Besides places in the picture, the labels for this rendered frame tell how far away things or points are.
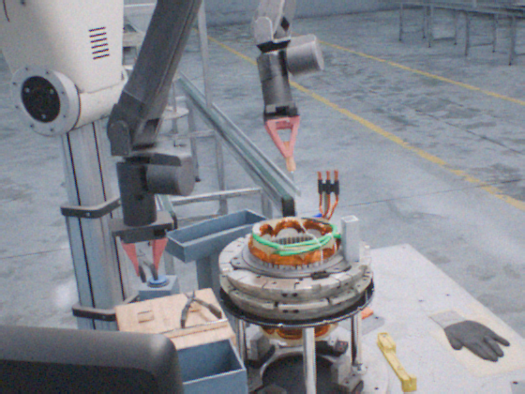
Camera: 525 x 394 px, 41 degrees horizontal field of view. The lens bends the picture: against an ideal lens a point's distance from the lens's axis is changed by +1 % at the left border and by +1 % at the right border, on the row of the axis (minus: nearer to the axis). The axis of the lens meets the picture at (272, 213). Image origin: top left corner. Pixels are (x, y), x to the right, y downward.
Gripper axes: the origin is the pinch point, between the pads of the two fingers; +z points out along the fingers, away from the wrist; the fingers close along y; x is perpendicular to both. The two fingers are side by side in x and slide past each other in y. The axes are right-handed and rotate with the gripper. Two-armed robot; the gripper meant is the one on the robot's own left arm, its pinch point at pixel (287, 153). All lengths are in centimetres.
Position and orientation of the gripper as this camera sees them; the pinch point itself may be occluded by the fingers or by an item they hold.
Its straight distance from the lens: 136.9
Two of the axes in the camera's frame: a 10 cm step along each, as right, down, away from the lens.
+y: -0.6, 0.2, 10.0
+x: -9.8, 1.8, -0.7
